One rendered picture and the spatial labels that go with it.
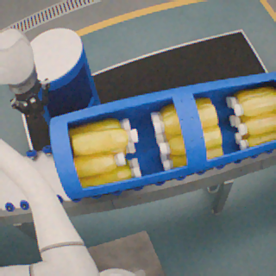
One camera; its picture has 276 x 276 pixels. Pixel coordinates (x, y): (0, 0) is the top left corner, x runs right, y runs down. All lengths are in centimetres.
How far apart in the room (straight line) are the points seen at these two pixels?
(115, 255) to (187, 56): 158
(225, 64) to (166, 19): 59
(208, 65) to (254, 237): 107
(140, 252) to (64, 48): 87
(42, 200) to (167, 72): 207
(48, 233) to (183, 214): 192
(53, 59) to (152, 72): 103
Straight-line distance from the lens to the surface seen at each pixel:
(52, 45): 207
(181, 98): 167
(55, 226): 93
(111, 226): 281
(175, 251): 275
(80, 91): 267
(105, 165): 169
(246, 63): 302
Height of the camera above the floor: 272
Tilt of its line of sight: 68 degrees down
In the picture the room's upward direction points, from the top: 12 degrees counter-clockwise
